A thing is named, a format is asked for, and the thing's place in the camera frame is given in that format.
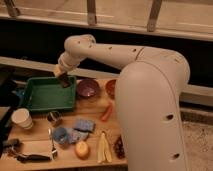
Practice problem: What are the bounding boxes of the small blue cup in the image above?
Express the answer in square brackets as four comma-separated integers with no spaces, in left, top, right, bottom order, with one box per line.
[52,127,68,145]

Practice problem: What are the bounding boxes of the dark toy grapes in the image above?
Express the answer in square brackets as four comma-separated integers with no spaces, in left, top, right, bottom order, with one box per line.
[113,137,125,159]

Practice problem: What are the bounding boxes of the yellow toy apple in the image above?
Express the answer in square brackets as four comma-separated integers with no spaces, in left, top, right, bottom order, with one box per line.
[74,141,90,159]

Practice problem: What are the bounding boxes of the white paper cup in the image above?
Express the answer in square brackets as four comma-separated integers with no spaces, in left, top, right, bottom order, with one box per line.
[11,108,33,129]

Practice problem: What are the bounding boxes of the red bowl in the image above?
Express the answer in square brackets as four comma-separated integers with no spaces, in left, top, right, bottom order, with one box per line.
[105,79,116,98]

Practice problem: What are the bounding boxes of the metal spatula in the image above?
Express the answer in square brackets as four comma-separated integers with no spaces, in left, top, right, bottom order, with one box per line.
[48,128,58,159]

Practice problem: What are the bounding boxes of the small metal can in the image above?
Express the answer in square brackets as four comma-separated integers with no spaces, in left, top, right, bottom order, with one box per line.
[47,111,62,126]

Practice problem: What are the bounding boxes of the orange toy carrot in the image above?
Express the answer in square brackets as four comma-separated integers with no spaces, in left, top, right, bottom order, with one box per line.
[100,102,113,122]

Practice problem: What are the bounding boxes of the dark handled tool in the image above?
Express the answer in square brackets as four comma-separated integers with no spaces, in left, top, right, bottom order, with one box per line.
[8,148,51,163]

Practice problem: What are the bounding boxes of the blue patterned packet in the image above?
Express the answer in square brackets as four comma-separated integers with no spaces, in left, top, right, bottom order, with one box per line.
[66,128,89,144]

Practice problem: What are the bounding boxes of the purple bowl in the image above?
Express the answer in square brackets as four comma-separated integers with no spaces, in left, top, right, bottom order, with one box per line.
[77,78,100,98]

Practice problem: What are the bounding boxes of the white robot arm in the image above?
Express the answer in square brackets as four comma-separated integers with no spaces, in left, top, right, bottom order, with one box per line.
[54,35,190,171]

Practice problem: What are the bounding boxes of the dark felt eraser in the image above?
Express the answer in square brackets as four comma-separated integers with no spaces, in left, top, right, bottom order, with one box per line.
[58,73,70,88]

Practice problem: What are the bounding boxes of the blue sponge cloth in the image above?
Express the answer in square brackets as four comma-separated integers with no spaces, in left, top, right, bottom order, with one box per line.
[74,119,95,132]

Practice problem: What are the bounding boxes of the green plastic tray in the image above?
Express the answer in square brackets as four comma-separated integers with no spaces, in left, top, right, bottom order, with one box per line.
[19,76,76,112]

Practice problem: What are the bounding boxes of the yellow toy banana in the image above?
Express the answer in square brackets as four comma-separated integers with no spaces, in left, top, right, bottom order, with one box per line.
[97,132,112,163]

